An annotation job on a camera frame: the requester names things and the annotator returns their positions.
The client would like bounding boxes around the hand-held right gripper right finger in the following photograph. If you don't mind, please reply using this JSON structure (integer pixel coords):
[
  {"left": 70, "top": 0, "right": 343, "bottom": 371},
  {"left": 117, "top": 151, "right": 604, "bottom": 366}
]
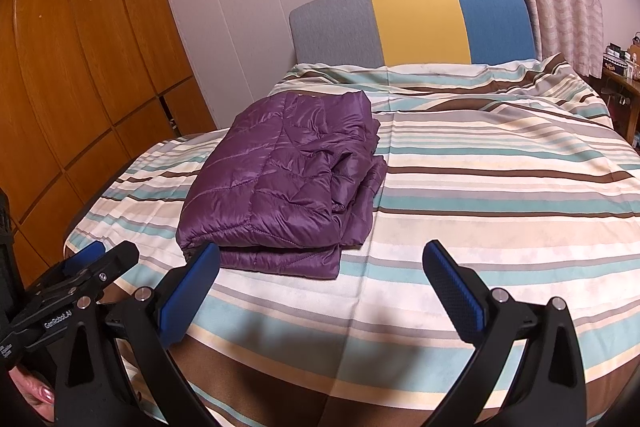
[{"left": 422, "top": 241, "right": 587, "bottom": 427}]

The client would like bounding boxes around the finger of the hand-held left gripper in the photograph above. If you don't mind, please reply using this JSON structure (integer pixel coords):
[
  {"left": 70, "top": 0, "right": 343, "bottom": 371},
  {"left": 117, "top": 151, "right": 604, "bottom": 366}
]
[
  {"left": 62, "top": 241, "right": 107, "bottom": 274},
  {"left": 70, "top": 241, "right": 141, "bottom": 295}
]

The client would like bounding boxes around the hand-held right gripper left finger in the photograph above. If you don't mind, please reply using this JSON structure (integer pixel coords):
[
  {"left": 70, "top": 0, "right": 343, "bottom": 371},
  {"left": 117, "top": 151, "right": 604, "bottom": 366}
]
[{"left": 54, "top": 241, "right": 221, "bottom": 427}]

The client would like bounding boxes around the purple quilted down jacket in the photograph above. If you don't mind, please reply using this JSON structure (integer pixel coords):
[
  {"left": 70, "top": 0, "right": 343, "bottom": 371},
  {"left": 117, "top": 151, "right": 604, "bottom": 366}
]
[{"left": 176, "top": 91, "right": 390, "bottom": 282}]

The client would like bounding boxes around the person's left hand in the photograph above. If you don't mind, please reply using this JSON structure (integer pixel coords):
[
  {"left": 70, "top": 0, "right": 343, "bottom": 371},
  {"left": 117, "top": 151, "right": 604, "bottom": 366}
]
[{"left": 7, "top": 364, "right": 56, "bottom": 425}]

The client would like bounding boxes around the striped duvet cover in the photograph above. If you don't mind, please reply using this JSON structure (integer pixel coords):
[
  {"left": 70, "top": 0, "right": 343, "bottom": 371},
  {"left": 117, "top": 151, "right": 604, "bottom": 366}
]
[{"left": 62, "top": 53, "right": 640, "bottom": 427}]

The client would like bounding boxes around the wooden wardrobe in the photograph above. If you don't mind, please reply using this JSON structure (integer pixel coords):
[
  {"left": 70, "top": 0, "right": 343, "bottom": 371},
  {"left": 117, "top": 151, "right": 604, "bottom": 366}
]
[{"left": 0, "top": 0, "right": 216, "bottom": 303}]

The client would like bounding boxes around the wooden desk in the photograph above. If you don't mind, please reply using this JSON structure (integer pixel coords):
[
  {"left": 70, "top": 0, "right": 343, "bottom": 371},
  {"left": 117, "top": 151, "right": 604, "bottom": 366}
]
[{"left": 597, "top": 67, "right": 640, "bottom": 150}]

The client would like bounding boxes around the grey yellow blue headboard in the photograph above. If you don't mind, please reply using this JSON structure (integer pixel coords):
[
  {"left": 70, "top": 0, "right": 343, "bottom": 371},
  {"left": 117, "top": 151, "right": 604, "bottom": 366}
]
[{"left": 289, "top": 0, "right": 537, "bottom": 66}]

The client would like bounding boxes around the decorated tin box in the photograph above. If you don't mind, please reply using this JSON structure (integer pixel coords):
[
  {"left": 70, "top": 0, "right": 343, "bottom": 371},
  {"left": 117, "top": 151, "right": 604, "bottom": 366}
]
[{"left": 602, "top": 52, "right": 629, "bottom": 76}]

